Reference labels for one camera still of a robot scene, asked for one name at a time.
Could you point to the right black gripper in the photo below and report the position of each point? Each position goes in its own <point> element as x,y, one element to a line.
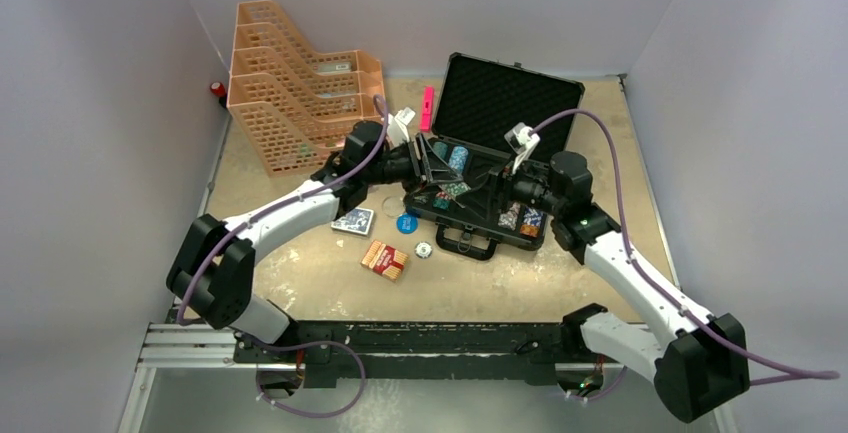
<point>494,181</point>

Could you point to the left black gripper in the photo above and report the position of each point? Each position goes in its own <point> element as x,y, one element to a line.
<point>433,170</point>

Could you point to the black poker chip case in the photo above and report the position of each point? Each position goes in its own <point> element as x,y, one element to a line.
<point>480,101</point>

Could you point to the white poker chip stack front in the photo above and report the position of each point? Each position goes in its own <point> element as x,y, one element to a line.
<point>455,189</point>

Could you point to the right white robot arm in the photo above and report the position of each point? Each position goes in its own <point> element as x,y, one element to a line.
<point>693,358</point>

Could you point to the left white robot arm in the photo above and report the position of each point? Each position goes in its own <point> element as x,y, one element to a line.
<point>213,271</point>

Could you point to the green poker chip row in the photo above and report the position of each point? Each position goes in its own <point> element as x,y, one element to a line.
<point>441,149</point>

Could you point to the blue red chip row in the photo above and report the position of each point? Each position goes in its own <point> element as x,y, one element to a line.
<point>456,161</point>

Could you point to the blue orange chip row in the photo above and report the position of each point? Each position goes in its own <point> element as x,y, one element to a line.
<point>532,222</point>

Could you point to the clear round disc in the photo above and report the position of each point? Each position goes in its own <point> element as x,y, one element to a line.
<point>393,206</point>

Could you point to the blue round button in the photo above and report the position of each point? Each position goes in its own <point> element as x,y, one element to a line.
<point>407,223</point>

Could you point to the pink marker pen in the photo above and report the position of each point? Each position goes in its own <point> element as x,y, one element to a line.
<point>426,110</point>

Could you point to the white poker chip flat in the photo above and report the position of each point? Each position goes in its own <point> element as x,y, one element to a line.
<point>423,250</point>

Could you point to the blue playing card deck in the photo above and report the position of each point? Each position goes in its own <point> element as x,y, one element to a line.
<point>358,221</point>

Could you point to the red playing card deck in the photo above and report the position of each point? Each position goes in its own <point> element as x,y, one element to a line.
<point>385,260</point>

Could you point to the orange plastic file organizer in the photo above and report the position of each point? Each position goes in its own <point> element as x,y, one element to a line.
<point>295,104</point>

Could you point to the red emergency button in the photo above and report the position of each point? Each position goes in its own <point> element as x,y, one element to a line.
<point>219,91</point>

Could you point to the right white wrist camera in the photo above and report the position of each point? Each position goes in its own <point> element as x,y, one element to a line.
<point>523,141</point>

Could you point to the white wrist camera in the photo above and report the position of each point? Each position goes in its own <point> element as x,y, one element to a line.
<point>398,126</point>
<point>523,141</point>

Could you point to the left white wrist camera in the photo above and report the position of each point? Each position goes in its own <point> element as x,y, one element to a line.
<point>398,126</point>

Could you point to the black metal base rail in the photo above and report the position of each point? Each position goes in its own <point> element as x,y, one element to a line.
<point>538,354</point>

